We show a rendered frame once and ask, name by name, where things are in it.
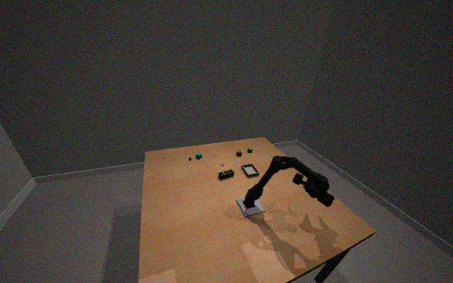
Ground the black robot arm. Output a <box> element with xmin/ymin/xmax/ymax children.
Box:
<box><xmin>243</xmin><ymin>156</ymin><xmax>334</xmax><ymax>209</ymax></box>

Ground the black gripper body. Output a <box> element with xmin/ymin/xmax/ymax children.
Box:
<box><xmin>293</xmin><ymin>173</ymin><xmax>313</xmax><ymax>189</ymax></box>

